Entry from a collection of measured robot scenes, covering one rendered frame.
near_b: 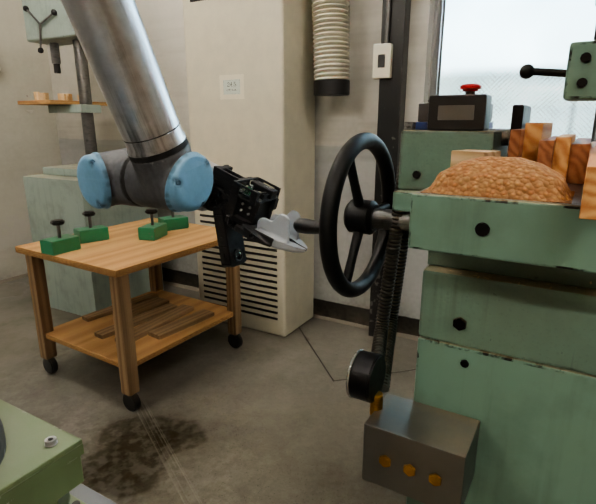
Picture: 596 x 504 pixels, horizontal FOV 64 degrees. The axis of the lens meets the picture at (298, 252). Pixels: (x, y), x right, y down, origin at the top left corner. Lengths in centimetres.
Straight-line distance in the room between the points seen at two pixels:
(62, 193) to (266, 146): 106
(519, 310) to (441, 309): 9
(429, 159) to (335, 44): 140
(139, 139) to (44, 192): 202
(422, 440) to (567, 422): 16
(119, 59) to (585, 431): 70
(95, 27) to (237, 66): 153
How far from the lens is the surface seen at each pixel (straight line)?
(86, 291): 265
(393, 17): 211
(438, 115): 74
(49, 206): 271
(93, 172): 83
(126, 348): 171
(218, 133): 224
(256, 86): 212
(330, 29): 210
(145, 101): 70
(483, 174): 52
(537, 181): 51
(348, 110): 223
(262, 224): 81
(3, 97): 348
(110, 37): 69
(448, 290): 60
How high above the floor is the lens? 97
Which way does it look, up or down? 15 degrees down
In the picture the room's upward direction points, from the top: straight up
